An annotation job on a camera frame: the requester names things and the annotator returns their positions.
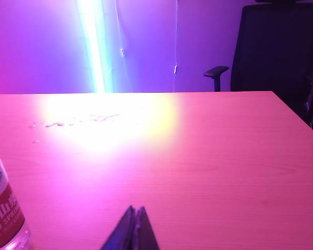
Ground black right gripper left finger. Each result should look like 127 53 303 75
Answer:
100 205 136 250

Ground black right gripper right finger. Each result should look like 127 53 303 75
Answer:
131 206 160 250

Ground clear red-label water bottle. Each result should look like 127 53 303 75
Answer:
0 130 32 250

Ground spilled water drops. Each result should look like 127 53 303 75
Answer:
28 112 121 144

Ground vertical glowing light strip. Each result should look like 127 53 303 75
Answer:
75 0 115 94

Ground black office chair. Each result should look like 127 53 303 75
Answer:
203 0 313 139

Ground thin hanging cord with tag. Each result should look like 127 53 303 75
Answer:
172 0 179 92

